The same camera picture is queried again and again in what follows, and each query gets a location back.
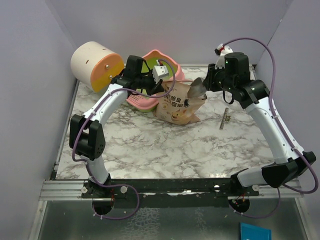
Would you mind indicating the aluminium frame rail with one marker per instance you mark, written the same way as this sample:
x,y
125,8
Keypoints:
x,y
61,190

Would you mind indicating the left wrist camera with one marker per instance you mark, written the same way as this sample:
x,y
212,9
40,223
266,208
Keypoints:
x,y
159,72

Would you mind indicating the bag sealing clip strip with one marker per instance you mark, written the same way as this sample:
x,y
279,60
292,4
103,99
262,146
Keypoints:
x,y
225,118

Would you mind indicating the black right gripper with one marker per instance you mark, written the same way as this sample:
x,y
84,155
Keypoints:
x,y
209,81

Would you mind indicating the cream orange cylindrical cat house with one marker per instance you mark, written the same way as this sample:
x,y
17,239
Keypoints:
x,y
95,65

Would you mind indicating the blue card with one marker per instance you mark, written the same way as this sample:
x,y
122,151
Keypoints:
x,y
252,232

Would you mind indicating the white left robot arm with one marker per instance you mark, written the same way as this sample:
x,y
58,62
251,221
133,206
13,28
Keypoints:
x,y
86,131

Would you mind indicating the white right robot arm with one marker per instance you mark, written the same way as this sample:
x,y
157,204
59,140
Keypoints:
x,y
231,73

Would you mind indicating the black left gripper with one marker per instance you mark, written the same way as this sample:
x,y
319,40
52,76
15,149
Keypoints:
x,y
158,88

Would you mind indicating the cat litter bag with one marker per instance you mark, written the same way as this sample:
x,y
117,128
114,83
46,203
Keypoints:
x,y
176,107

